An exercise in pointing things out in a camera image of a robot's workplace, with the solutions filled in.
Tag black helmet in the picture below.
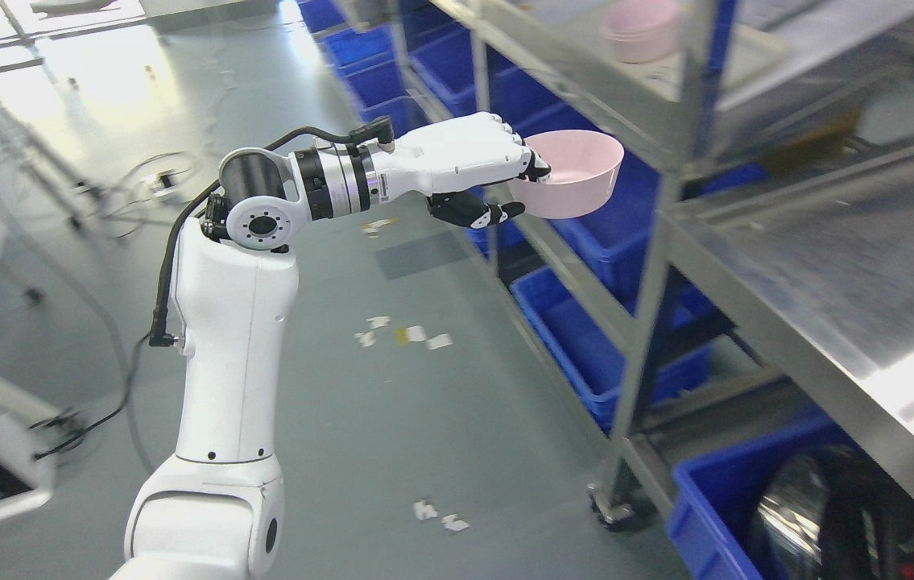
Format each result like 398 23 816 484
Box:
751 445 914 579

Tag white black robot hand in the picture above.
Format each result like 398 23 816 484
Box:
366 111 552 229

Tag stacked pink bowls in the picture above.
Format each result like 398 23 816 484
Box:
601 1 682 64

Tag blue crate with helmet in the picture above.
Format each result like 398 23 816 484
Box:
666 418 914 579

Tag stainless steel table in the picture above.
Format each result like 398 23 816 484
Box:
660 137 914 499

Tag blue crate middle shelf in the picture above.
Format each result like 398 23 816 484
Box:
511 267 712 434

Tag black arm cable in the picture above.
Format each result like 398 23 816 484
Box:
148 116 395 348

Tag pink plastic bowl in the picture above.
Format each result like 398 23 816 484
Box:
507 130 626 219

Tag cream bear tray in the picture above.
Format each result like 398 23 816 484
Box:
621 25 791 103

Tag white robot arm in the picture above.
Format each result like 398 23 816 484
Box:
114 143 384 579

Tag stainless steel shelf rack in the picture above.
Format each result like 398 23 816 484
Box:
392 0 914 532

